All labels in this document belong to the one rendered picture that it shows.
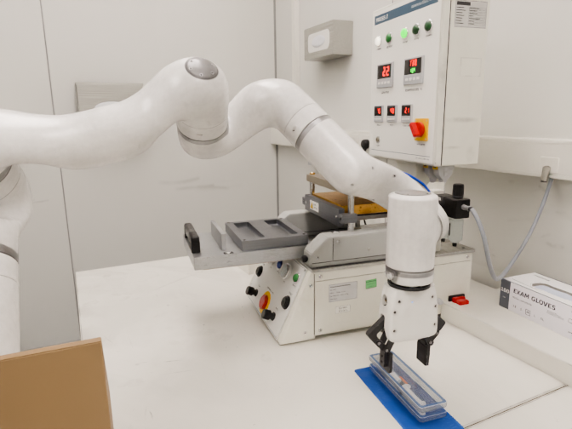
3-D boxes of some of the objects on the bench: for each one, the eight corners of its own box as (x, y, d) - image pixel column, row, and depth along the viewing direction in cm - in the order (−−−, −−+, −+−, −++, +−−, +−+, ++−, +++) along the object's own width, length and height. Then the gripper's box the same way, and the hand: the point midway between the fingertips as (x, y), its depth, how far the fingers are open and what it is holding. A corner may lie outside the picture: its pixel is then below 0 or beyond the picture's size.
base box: (398, 272, 153) (401, 223, 150) (477, 317, 119) (483, 255, 115) (245, 294, 137) (243, 239, 133) (284, 354, 102) (283, 282, 98)
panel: (247, 294, 135) (271, 237, 134) (277, 340, 107) (307, 269, 106) (241, 293, 134) (265, 236, 133) (270, 339, 106) (300, 266, 105)
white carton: (533, 297, 120) (535, 271, 118) (622, 335, 99) (627, 305, 97) (498, 305, 116) (500, 277, 114) (583, 346, 95) (588, 313, 93)
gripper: (437, 265, 87) (431, 348, 91) (355, 275, 82) (353, 363, 86) (463, 277, 80) (456, 368, 84) (375, 289, 75) (372, 385, 79)
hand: (404, 358), depth 84 cm, fingers open, 7 cm apart
